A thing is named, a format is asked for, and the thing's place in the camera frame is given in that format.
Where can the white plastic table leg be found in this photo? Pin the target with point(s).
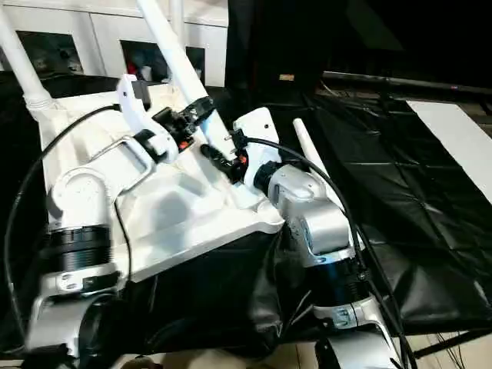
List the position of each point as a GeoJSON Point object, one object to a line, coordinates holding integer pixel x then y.
{"type": "Point", "coordinates": [177, 11]}
{"type": "Point", "coordinates": [173, 50]}
{"type": "Point", "coordinates": [23, 65]}
{"type": "Point", "coordinates": [307, 146]}

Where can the white plastic table top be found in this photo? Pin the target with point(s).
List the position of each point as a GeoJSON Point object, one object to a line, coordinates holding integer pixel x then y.
{"type": "Point", "coordinates": [173, 215]}

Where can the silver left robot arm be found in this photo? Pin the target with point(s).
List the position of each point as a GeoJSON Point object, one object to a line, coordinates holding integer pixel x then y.
{"type": "Point", "coordinates": [80, 192]}

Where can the white mug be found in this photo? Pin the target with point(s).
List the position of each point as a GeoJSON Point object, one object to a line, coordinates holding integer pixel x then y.
{"type": "Point", "coordinates": [146, 73]}

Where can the black case with yellow label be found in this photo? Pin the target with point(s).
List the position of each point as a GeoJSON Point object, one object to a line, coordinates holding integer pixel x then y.
{"type": "Point", "coordinates": [269, 38]}

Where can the white cabinet with glass doors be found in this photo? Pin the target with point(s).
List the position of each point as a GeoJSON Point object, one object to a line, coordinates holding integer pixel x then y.
{"type": "Point", "coordinates": [104, 23]}

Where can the black work mat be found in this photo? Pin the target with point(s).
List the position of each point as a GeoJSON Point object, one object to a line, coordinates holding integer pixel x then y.
{"type": "Point", "coordinates": [403, 192]}

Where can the black metal rod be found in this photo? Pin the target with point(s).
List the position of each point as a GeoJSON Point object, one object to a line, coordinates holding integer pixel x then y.
{"type": "Point", "coordinates": [403, 81]}

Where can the white flat board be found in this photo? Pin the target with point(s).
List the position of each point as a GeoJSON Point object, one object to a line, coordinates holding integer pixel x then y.
{"type": "Point", "coordinates": [453, 134]}

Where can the black metal table strut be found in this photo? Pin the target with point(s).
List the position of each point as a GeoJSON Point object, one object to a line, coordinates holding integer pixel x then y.
{"type": "Point", "coordinates": [442, 344]}

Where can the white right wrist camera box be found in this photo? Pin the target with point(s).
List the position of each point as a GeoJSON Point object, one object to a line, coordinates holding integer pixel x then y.
{"type": "Point", "coordinates": [257, 123]}

